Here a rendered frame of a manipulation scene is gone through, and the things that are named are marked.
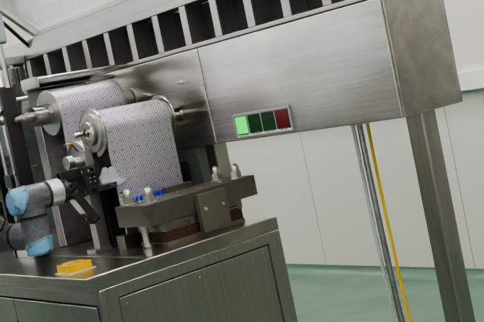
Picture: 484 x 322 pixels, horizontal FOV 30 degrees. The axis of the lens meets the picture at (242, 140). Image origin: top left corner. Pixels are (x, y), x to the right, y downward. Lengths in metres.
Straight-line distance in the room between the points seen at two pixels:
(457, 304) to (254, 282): 0.58
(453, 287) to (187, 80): 1.03
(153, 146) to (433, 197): 0.86
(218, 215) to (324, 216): 3.33
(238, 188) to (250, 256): 0.21
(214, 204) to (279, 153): 3.50
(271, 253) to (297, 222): 3.44
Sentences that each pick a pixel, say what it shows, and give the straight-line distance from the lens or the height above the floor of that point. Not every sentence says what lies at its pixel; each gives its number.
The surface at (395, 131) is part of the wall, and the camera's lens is 5.35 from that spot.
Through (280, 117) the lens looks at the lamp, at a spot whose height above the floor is 1.19.
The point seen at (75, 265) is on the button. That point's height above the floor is 0.92.
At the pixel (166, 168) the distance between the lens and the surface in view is 2.77.
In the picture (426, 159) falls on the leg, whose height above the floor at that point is 1.01.
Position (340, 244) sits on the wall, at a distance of 5.87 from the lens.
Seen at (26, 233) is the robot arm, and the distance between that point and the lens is 2.52.
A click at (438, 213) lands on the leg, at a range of 2.44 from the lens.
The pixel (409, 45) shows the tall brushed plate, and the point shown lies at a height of 1.31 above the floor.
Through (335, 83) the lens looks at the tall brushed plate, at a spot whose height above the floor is 1.25.
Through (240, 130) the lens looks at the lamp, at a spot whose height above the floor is 1.17.
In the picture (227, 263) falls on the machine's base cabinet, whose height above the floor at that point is 0.82.
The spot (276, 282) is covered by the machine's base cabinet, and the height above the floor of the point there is 0.71.
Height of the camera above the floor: 1.28
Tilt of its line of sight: 3 degrees down
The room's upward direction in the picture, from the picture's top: 12 degrees counter-clockwise
